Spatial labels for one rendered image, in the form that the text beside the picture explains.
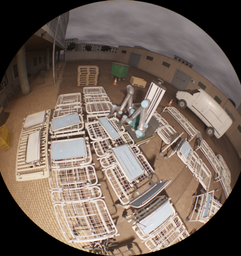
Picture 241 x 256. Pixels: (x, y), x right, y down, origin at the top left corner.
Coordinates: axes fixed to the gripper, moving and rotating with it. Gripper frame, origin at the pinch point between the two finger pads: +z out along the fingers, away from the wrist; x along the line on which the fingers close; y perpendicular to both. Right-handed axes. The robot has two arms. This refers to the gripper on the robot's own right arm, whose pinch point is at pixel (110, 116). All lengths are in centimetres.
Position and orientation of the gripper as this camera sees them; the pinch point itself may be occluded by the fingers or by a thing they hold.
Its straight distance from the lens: 226.0
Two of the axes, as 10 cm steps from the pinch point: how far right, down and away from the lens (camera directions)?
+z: -3.7, 7.2, 5.9
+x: 7.3, -1.6, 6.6
